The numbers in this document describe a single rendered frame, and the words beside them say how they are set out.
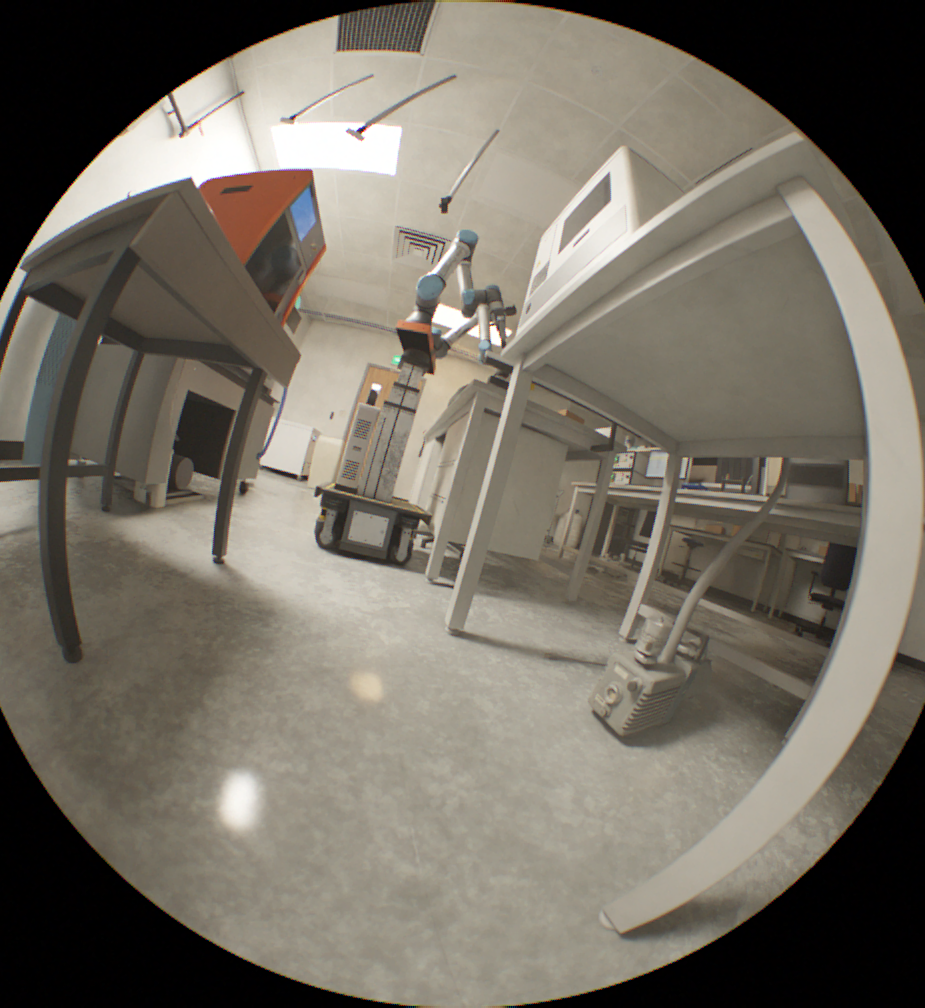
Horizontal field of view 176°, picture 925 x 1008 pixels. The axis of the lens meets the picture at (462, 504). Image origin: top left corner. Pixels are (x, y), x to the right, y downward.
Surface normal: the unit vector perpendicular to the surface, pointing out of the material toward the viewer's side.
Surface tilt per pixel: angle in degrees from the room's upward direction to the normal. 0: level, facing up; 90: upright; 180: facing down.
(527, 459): 90
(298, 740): 0
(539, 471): 90
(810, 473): 90
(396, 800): 0
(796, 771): 90
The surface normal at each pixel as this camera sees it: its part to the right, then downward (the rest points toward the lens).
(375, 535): 0.32, 0.11
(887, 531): -0.93, -0.25
